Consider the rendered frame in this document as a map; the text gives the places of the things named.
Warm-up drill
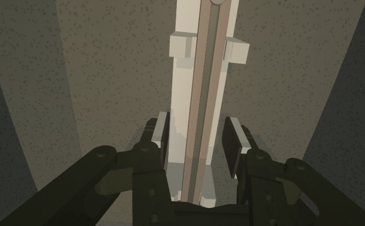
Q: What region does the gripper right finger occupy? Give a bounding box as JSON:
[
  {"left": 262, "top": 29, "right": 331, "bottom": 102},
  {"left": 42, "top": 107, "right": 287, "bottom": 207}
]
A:
[{"left": 221, "top": 116, "right": 365, "bottom": 226}]

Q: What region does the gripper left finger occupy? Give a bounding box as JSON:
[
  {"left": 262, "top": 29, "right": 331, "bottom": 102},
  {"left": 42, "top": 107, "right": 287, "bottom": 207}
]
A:
[{"left": 0, "top": 110, "right": 175, "bottom": 226}]

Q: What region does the white tool cabinet body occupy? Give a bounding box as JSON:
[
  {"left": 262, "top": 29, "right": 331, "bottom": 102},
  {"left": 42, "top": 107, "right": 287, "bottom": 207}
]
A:
[{"left": 165, "top": 0, "right": 250, "bottom": 209}]

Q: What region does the tan drawer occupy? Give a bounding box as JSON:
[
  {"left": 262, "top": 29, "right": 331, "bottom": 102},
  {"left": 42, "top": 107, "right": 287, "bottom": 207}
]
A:
[{"left": 180, "top": 0, "right": 233, "bottom": 205}]

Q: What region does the olive drawer handle bar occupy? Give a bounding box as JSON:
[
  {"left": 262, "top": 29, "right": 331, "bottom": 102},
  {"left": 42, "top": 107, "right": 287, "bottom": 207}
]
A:
[{"left": 187, "top": 4, "right": 222, "bottom": 204}]

